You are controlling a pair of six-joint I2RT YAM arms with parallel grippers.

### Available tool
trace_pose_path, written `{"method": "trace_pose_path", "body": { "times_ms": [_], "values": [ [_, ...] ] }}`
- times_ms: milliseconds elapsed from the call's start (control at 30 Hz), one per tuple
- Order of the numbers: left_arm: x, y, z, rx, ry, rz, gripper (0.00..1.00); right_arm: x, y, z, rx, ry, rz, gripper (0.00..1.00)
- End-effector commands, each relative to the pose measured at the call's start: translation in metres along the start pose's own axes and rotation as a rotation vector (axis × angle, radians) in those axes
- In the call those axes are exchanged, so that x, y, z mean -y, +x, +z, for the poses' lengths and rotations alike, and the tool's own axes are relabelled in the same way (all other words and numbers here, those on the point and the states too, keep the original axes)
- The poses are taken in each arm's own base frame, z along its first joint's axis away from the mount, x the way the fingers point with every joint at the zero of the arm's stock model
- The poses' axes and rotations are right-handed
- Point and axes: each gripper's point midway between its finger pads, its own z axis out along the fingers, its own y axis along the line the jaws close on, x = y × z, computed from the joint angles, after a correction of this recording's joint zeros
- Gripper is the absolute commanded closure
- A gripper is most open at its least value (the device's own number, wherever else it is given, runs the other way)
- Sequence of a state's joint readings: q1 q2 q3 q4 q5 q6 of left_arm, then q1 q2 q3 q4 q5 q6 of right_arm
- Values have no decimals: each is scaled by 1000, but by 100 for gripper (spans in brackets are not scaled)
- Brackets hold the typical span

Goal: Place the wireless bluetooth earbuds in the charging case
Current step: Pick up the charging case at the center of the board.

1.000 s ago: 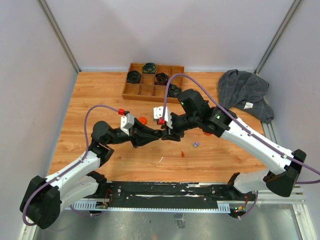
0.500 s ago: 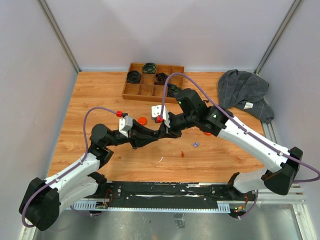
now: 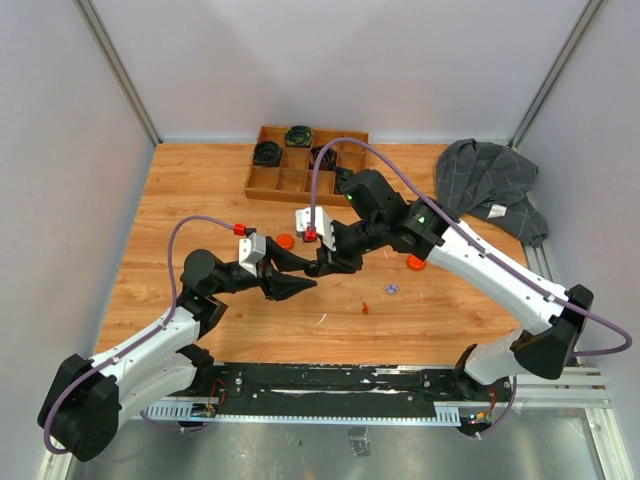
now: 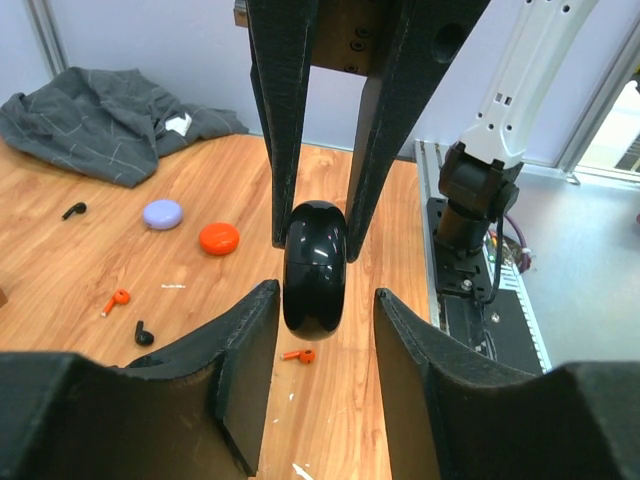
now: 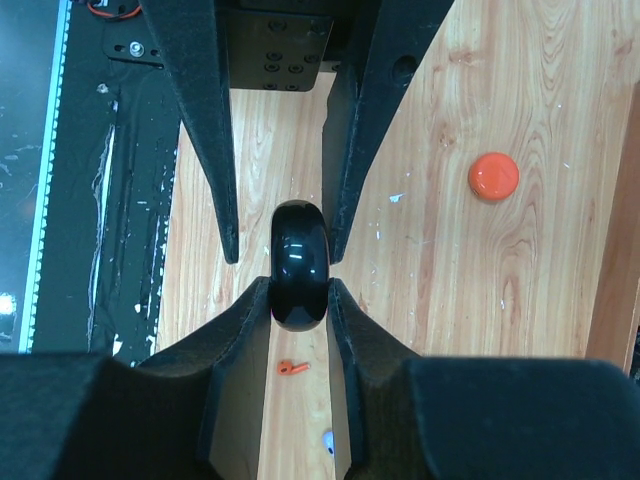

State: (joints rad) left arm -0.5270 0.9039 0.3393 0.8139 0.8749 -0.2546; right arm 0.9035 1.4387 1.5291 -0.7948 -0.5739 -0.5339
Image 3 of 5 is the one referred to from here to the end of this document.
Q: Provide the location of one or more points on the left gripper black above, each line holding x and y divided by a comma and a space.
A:
275, 281

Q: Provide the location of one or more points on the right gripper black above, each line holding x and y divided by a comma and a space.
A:
337, 261

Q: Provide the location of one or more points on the orange earbud charging case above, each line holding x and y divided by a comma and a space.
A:
285, 241

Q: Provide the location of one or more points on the black earbud charging case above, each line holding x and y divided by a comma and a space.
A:
312, 269

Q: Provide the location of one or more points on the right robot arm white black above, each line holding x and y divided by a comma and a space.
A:
416, 228

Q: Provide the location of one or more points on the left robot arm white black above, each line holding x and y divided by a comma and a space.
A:
91, 398

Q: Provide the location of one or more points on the lilac earbud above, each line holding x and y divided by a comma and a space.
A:
391, 288

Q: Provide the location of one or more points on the wooden compartment tray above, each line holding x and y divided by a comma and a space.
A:
292, 180

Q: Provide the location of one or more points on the rolled dark belt centre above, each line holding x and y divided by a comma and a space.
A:
328, 161

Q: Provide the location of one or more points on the rolled dark belt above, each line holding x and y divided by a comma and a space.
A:
328, 161
267, 154

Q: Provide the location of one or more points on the rolled dark belt left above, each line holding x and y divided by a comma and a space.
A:
267, 154

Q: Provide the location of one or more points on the rolled green belt top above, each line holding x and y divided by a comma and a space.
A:
299, 136

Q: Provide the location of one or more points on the grey checked cloth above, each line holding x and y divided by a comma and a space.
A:
491, 182

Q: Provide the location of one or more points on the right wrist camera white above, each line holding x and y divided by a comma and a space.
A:
315, 223

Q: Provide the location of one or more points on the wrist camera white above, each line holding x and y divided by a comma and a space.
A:
251, 250
315, 223

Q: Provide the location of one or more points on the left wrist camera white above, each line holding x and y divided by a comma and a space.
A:
251, 250

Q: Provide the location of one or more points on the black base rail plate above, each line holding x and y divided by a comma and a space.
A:
332, 392

